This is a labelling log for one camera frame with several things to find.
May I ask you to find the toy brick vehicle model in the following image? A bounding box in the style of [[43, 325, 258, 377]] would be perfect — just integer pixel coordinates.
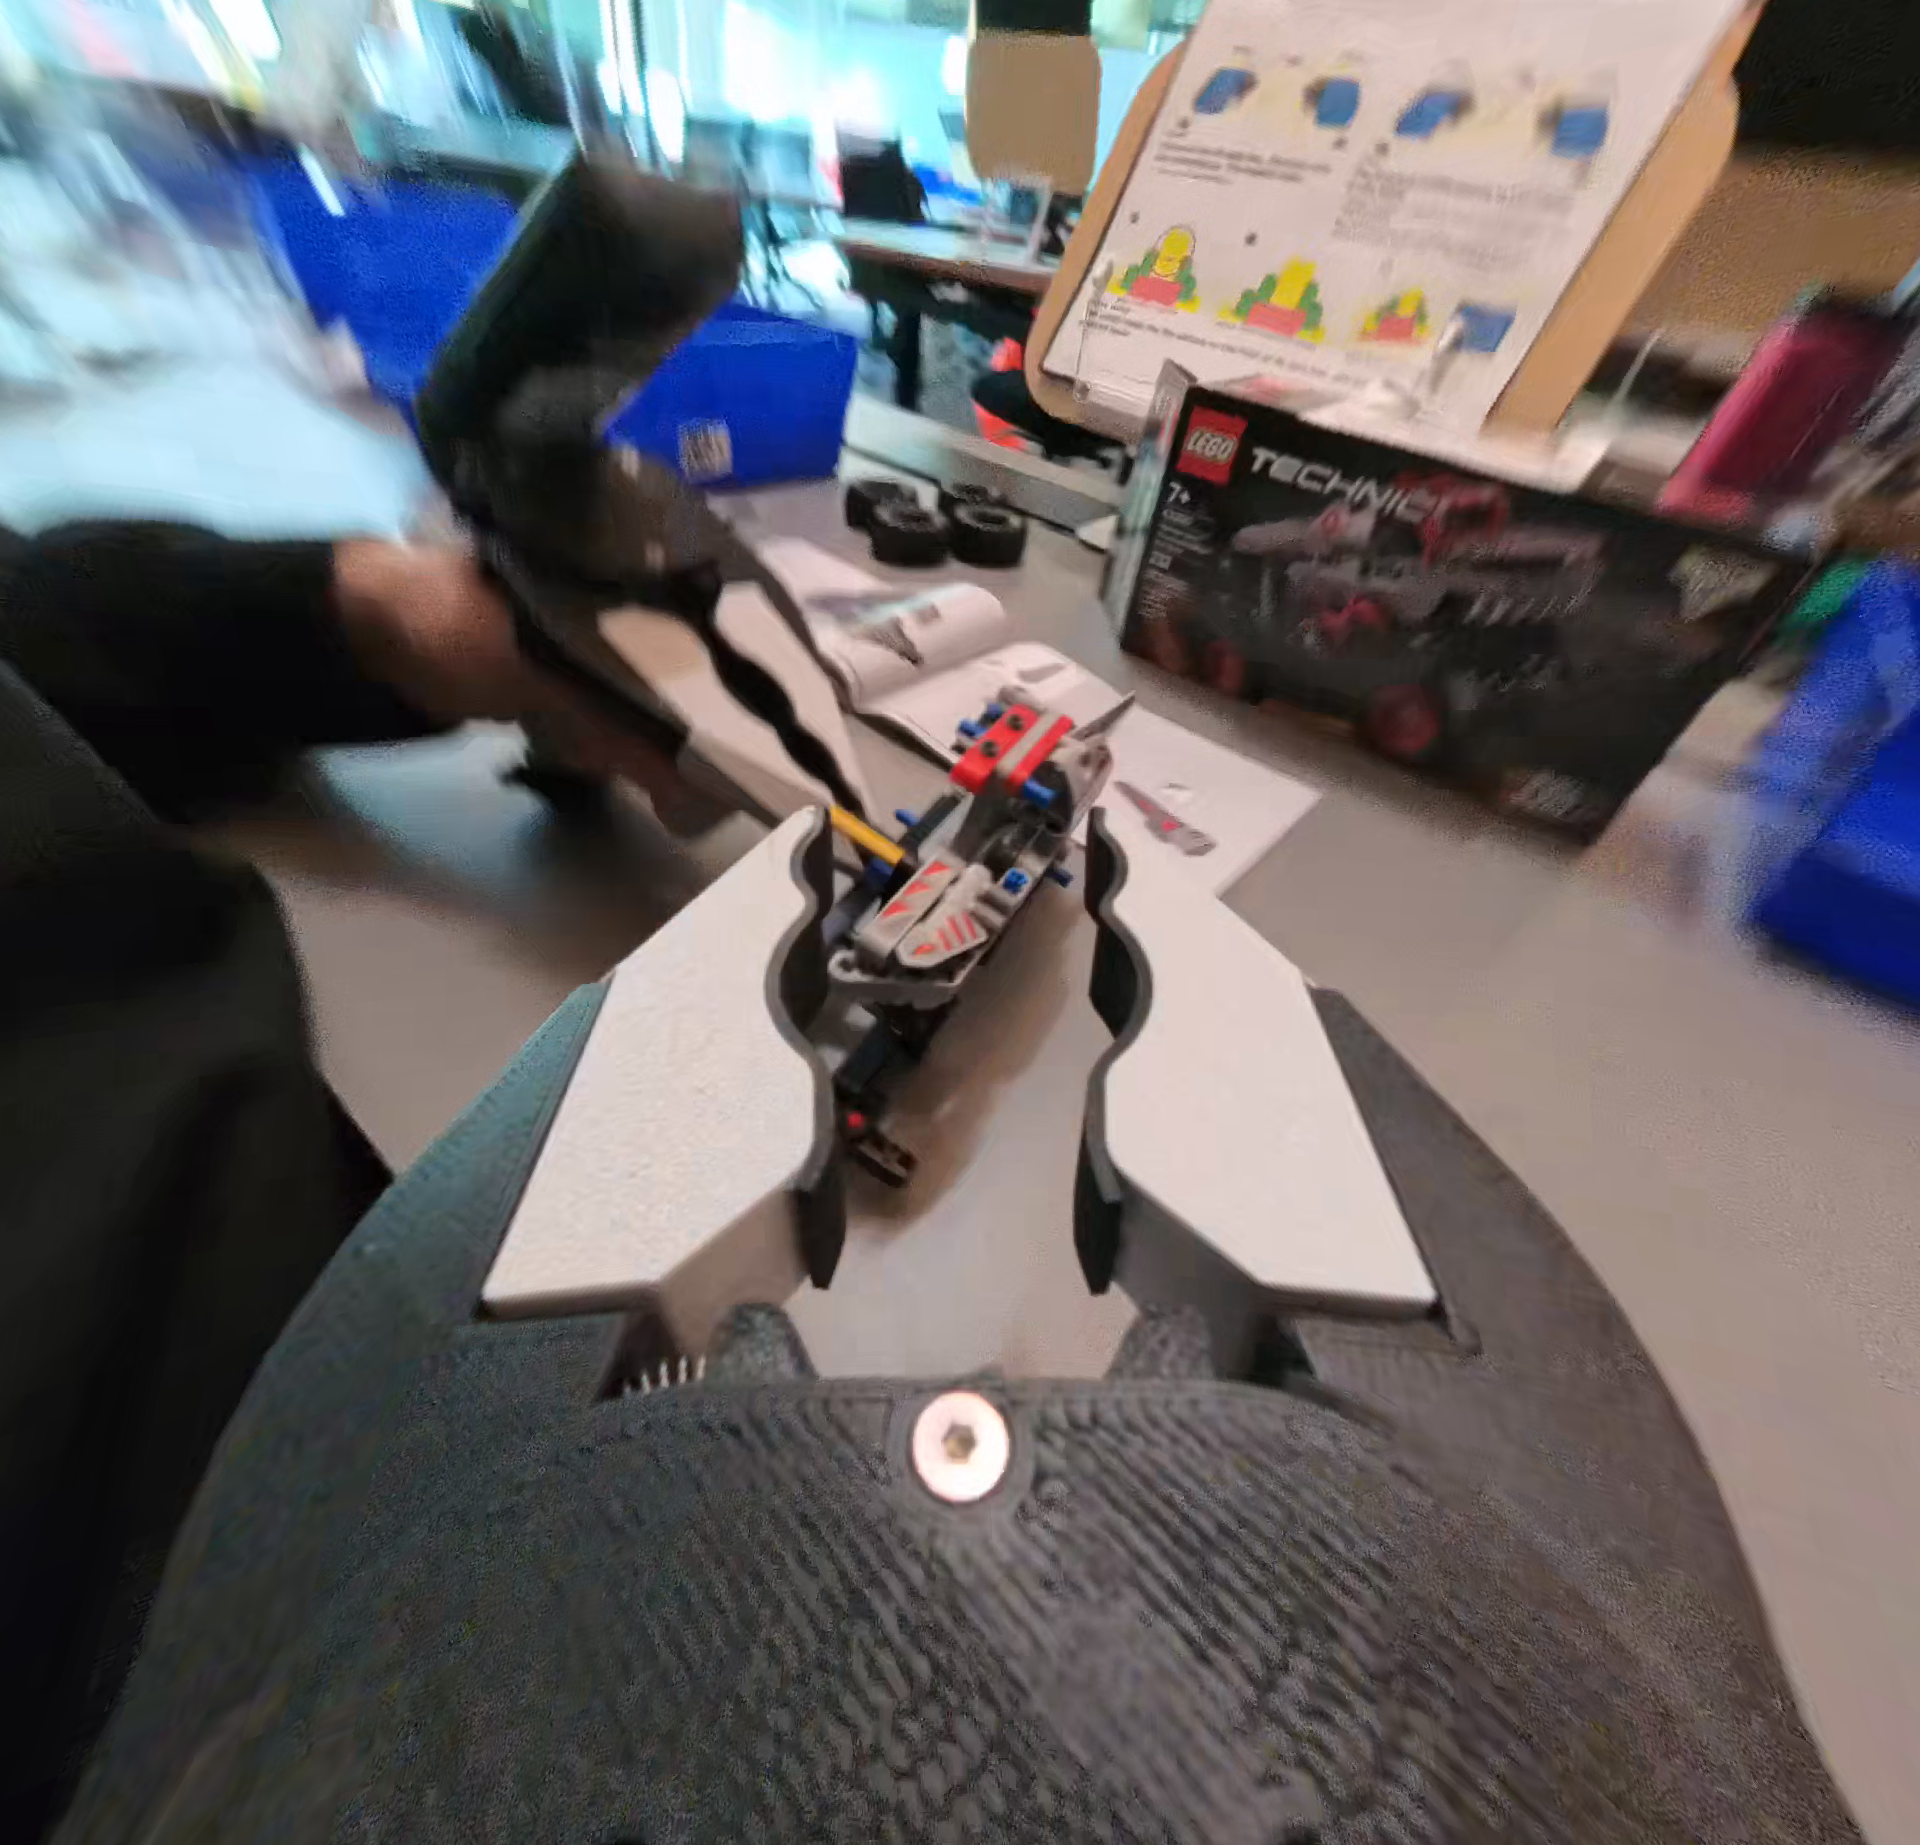
[[815, 690, 1142, 1187]]

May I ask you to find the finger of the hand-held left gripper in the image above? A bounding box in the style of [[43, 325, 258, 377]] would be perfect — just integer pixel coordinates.
[[596, 606, 833, 839], [702, 576, 884, 819]]

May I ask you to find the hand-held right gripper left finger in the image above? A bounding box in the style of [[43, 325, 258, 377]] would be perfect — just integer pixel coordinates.
[[476, 804, 853, 1320]]

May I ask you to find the black toy box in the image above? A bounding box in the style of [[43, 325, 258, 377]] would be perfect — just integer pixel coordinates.
[[1101, 360, 1824, 842]]

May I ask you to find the pink bottle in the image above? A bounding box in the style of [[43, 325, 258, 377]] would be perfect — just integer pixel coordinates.
[[1656, 293, 1907, 526]]

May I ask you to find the dark background table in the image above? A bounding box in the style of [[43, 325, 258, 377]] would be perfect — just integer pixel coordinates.
[[831, 216, 1060, 406]]

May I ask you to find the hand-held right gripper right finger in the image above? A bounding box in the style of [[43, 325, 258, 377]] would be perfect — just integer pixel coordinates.
[[1072, 811, 1441, 1379]]

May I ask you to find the printed instruction sheet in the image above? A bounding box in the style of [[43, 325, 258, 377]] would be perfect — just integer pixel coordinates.
[[1042, 0, 1801, 415]]

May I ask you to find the cardboard display stand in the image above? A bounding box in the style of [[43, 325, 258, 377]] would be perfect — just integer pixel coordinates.
[[1024, 0, 1809, 436]]

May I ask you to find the person's black sweater torso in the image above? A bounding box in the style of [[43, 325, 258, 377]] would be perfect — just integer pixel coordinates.
[[0, 661, 400, 1845]]

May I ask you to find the person's left hand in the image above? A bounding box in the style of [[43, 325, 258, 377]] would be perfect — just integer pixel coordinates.
[[332, 537, 683, 819]]

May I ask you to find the white instruction booklet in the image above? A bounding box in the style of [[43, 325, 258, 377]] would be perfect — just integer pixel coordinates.
[[749, 533, 1321, 895]]

